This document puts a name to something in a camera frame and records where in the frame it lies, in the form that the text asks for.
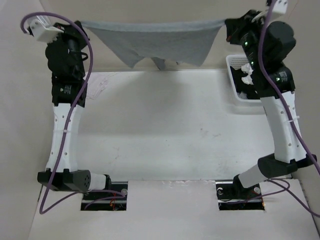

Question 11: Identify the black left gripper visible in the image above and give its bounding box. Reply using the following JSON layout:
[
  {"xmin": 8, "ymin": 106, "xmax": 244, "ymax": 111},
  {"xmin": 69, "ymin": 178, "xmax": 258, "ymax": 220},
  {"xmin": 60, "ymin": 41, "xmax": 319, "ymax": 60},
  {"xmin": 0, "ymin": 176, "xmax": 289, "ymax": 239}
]
[{"xmin": 49, "ymin": 20, "xmax": 92, "ymax": 78}]

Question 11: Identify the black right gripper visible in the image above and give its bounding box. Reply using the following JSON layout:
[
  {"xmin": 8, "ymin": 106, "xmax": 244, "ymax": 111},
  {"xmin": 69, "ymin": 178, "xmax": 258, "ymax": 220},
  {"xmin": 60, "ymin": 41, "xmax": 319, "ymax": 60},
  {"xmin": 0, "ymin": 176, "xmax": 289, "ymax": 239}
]
[{"xmin": 226, "ymin": 9, "xmax": 270, "ymax": 71}]

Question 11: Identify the grey tank top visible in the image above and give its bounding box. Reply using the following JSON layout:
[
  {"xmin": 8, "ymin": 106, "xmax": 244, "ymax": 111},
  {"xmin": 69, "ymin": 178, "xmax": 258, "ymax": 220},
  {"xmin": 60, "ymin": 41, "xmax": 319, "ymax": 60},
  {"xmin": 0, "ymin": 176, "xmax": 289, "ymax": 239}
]
[{"xmin": 81, "ymin": 19, "xmax": 225, "ymax": 71}]

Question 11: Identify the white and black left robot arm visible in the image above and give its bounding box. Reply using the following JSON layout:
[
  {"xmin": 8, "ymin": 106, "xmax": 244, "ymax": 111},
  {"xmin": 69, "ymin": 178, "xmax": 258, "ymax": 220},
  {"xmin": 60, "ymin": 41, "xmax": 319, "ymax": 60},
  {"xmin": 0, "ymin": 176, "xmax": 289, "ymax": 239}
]
[{"xmin": 37, "ymin": 21, "xmax": 112, "ymax": 200}]

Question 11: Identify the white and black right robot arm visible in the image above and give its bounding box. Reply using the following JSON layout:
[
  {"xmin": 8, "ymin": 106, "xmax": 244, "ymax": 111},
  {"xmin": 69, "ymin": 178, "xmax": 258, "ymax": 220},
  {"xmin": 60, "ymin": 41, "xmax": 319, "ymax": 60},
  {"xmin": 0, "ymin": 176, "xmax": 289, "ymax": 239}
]
[{"xmin": 224, "ymin": 10, "xmax": 317, "ymax": 198}]

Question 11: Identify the crumpled white tank top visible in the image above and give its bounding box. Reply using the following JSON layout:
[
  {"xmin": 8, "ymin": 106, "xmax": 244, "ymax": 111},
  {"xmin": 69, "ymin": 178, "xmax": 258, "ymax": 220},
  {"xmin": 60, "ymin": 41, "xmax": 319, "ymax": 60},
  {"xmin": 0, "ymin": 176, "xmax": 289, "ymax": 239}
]
[{"xmin": 241, "ymin": 63, "xmax": 254, "ymax": 85}]

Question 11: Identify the folded white tank top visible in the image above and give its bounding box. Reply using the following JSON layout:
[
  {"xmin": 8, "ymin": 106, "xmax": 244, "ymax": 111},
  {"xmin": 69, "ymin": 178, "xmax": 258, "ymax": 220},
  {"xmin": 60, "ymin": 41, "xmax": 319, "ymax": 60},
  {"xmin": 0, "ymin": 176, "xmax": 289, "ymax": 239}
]
[{"xmin": 86, "ymin": 72, "xmax": 108, "ymax": 100}]

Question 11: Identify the white plastic laundry basket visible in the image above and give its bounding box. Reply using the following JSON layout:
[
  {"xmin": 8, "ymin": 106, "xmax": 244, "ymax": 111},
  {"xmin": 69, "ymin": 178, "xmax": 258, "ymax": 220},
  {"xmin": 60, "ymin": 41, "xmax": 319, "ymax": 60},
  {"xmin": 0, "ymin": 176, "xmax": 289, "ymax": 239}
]
[{"xmin": 225, "ymin": 54, "xmax": 262, "ymax": 107}]

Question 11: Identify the black garment in basket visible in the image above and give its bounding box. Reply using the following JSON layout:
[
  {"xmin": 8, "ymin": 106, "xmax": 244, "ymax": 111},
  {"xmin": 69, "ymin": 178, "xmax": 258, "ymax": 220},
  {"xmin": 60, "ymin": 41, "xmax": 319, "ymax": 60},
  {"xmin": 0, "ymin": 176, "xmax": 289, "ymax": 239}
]
[{"xmin": 229, "ymin": 66, "xmax": 259, "ymax": 100}]

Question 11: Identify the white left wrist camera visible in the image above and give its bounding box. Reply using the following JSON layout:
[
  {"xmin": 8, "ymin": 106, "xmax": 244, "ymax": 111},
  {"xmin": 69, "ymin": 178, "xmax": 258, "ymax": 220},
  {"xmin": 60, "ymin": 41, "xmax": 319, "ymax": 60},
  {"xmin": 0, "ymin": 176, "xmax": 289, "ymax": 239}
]
[{"xmin": 26, "ymin": 15, "xmax": 64, "ymax": 44}]

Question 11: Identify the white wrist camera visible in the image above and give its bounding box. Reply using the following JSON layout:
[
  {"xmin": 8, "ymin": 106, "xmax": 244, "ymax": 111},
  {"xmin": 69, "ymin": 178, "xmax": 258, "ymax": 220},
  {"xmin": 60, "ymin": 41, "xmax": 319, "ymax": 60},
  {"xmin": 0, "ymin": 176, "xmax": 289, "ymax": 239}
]
[
  {"xmin": 251, "ymin": 0, "xmax": 288, "ymax": 23},
  {"xmin": 26, "ymin": 15, "xmax": 64, "ymax": 44}
]

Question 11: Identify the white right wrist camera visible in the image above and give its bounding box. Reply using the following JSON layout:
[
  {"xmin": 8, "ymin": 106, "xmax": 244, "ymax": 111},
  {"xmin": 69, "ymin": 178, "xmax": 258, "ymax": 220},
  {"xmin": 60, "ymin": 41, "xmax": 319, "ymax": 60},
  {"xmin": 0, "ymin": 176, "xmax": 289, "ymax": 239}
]
[{"xmin": 251, "ymin": 0, "xmax": 288, "ymax": 23}]

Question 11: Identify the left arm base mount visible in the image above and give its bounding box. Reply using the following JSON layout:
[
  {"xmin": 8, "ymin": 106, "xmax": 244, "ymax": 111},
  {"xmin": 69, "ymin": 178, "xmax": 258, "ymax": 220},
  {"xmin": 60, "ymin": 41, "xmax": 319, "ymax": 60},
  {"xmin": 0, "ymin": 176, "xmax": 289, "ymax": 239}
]
[{"xmin": 80, "ymin": 181, "xmax": 128, "ymax": 212}]

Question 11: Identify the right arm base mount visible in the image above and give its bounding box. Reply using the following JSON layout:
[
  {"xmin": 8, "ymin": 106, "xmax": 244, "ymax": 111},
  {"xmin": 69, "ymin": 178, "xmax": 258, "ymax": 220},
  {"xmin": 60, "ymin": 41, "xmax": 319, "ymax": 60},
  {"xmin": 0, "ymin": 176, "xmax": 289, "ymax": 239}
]
[{"xmin": 215, "ymin": 180, "xmax": 265, "ymax": 211}]

